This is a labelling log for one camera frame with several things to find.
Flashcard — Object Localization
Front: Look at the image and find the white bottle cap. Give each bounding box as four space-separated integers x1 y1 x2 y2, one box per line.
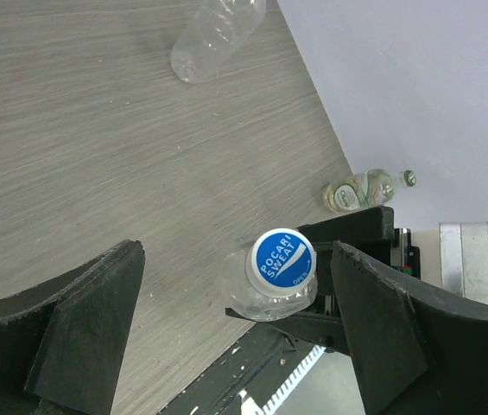
250 228 317 287

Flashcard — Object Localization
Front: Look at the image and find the white slotted cable duct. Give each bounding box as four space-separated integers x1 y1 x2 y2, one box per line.
238 346 325 415

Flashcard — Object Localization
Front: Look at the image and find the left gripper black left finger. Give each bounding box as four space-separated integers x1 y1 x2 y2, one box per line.
0 239 145 414

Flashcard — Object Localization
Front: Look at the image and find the green glass bottle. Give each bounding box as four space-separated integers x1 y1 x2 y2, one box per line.
322 169 417 214

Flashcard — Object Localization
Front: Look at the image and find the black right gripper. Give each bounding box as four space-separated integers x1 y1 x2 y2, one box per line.
225 206 421 358

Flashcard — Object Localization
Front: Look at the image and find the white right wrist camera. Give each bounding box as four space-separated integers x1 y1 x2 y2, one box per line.
412 221 488 305

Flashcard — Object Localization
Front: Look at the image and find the clear plastic bottle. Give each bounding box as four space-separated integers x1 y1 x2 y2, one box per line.
220 249 318 322
170 0 266 84

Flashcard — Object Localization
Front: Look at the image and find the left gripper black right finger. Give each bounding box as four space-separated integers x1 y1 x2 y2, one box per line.
331 242 488 414

